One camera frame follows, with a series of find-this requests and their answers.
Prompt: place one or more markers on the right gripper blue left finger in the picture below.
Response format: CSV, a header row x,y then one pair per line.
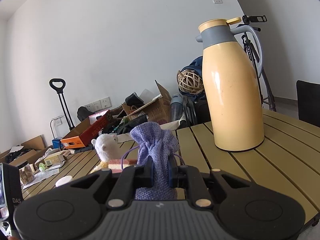
x,y
148,172

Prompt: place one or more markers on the black trolley handle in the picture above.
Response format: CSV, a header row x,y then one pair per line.
x,y
58,85

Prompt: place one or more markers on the pink white sponge cake toy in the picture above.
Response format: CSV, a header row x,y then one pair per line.
x,y
117,165

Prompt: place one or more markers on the black camera tripod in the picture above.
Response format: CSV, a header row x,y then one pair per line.
x,y
254,57

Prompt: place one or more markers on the printed paper leaflet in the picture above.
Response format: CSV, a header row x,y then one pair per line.
x,y
40,176

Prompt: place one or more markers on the small yellow paper box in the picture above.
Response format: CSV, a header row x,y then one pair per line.
x,y
54,159

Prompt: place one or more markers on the white wall socket strip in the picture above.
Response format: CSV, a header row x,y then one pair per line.
x,y
99,105

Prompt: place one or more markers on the yellow thermos jug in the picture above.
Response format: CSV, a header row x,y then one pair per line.
x,y
231,84

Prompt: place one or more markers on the white yellow alpaca plush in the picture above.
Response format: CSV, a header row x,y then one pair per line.
x,y
106,146

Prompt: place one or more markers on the clear jar with snacks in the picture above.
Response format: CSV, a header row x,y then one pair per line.
x,y
26,174

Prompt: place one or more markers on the large open cardboard box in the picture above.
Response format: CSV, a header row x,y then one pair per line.
x,y
29,151

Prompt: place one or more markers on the purple drawstring fabric pouch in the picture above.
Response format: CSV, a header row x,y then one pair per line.
x,y
158,144

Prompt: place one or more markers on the woven rattan ball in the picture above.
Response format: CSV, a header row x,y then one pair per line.
x,y
189,82

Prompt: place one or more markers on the khaki folding camping table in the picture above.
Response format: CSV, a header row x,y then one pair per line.
x,y
287,161

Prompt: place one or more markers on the dark blue fabric bag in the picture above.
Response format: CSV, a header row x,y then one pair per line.
x,y
196,66

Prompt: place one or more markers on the brown cardboard box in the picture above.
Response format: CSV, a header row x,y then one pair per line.
x,y
157,110

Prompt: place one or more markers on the grey blue water bottle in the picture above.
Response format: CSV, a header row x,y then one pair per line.
x,y
176,107

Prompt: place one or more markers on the orange cardboard box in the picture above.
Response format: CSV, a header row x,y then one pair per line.
x,y
82,134

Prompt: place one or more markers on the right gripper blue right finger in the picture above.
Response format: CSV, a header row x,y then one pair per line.
x,y
172,173

